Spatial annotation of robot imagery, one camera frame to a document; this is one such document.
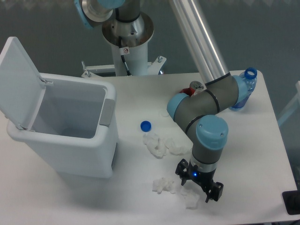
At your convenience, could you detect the red soda can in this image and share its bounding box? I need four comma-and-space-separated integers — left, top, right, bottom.
180, 88, 195, 97

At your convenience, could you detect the white open trash bin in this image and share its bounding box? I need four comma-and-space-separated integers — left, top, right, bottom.
0, 37, 119, 178

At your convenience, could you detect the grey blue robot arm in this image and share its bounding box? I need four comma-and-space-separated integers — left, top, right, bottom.
75, 0, 242, 201

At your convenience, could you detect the white crumpled paper middle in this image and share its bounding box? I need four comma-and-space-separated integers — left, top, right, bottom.
163, 138, 191, 155

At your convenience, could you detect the white frame at right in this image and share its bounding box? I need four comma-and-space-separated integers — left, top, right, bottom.
277, 81, 300, 127

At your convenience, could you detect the blue bottle cap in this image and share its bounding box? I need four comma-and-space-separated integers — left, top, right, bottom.
140, 120, 152, 132

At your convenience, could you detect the white paper ball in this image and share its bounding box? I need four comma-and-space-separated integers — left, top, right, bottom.
152, 177, 175, 194
180, 186, 200, 210

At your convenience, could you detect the blue plastic water bottle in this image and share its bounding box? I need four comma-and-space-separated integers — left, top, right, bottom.
229, 67, 257, 112

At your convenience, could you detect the clear green-label bottle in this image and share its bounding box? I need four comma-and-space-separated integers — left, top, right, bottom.
189, 81, 204, 96

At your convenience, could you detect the white crumpled paper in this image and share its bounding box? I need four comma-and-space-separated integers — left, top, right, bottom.
163, 138, 191, 155
142, 132, 166, 159

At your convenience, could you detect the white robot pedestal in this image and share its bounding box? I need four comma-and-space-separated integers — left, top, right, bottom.
82, 12, 167, 77

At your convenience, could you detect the white crumpled paper left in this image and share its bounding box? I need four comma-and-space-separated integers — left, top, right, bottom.
142, 132, 166, 159

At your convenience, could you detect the black device at edge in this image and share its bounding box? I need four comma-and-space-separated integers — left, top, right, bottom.
282, 190, 300, 215

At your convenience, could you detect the black cable on pedestal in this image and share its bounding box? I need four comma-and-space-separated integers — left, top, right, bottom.
119, 36, 132, 76

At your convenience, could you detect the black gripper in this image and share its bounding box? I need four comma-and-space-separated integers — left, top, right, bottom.
175, 159, 224, 203

